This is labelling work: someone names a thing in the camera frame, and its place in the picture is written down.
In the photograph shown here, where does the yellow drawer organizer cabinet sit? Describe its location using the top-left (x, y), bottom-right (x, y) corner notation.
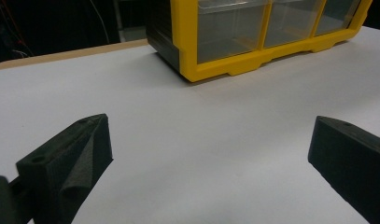
top-left (146, 0), bottom-right (373, 83)

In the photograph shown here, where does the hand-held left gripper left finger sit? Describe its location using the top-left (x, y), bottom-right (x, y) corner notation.
top-left (15, 113), bottom-right (114, 224)

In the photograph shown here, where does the red cable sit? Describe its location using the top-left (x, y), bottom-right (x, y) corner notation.
top-left (0, 0), bottom-right (35, 59)

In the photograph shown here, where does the white cable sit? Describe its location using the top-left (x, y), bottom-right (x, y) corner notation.
top-left (88, 0), bottom-right (111, 45)

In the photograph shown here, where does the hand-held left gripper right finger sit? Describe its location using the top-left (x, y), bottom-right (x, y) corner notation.
top-left (307, 115), bottom-right (380, 224)

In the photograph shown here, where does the clear plastic drawer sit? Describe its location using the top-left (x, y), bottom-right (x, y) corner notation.
top-left (196, 0), bottom-right (270, 64)
top-left (315, 0), bottom-right (362, 36)
top-left (263, 0), bottom-right (324, 49)

